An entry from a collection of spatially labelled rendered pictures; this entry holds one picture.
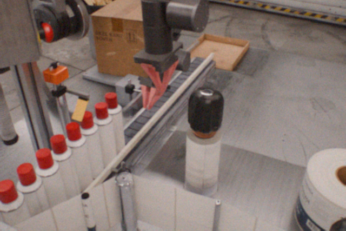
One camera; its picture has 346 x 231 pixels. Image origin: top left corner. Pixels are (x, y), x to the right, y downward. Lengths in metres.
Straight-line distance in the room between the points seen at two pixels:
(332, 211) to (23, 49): 0.69
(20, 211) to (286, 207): 0.62
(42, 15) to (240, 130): 0.82
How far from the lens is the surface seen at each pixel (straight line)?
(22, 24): 0.67
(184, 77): 1.43
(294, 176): 1.02
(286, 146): 1.20
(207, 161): 0.83
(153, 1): 0.63
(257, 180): 0.98
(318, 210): 0.82
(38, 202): 0.79
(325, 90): 1.57
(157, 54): 0.66
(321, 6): 5.00
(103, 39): 1.47
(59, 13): 1.32
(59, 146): 0.80
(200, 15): 0.61
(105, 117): 0.90
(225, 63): 1.67
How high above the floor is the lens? 1.57
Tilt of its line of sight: 33 degrees down
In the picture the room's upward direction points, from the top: straight up
